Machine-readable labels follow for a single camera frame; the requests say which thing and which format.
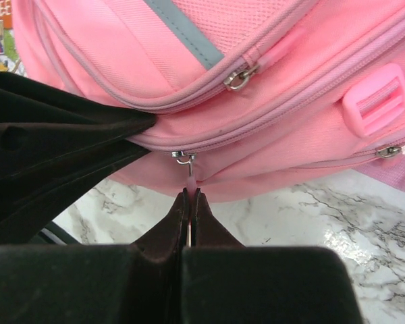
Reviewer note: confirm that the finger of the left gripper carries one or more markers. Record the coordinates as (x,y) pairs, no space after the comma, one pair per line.
(30,200)
(62,118)

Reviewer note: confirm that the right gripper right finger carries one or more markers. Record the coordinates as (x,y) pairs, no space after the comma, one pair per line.
(226,282)

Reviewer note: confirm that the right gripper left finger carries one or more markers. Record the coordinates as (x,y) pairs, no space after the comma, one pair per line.
(125,283)

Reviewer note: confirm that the pink student backpack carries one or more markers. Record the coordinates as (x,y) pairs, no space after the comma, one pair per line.
(250,96)

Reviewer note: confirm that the orange treehouse book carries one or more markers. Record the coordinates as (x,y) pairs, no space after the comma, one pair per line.
(9,58)

